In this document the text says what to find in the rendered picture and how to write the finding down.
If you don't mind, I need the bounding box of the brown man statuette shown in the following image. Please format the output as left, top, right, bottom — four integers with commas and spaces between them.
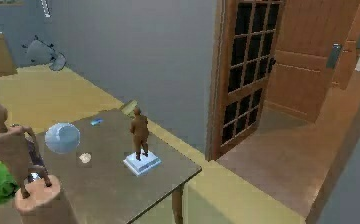
129, 106, 151, 162

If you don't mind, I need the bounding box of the brown door with glass panes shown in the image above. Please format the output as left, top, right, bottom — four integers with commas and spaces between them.
206, 0, 287, 162

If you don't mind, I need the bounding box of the dark brown table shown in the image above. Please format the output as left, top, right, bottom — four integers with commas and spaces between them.
21, 108, 203, 224

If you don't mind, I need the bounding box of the small white round object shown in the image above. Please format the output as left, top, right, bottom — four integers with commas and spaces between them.
78, 152, 92, 165

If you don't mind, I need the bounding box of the pale blue glass ball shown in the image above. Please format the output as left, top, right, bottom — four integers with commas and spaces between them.
44, 122, 81, 155

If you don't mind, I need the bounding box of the plain brown wooden door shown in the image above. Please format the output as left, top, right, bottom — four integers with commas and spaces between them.
264, 0, 360, 124

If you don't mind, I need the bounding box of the brown abstract sculpture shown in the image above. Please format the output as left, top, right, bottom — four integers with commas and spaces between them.
0, 94, 79, 224

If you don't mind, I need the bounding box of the dark grey door handle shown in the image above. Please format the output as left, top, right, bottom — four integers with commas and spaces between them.
325, 42, 343, 70

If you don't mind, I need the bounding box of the brown door with dark handle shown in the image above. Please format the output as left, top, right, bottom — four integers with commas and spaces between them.
332, 0, 360, 91

